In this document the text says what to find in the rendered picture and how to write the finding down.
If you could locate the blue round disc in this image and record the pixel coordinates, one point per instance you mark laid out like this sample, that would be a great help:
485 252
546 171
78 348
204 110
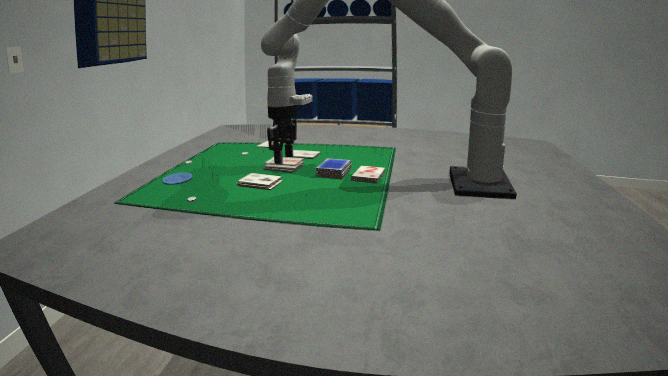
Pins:
177 178

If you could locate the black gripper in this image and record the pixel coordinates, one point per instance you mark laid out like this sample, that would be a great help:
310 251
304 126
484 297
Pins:
282 128

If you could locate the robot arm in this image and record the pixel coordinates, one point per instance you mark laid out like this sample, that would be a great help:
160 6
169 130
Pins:
491 65

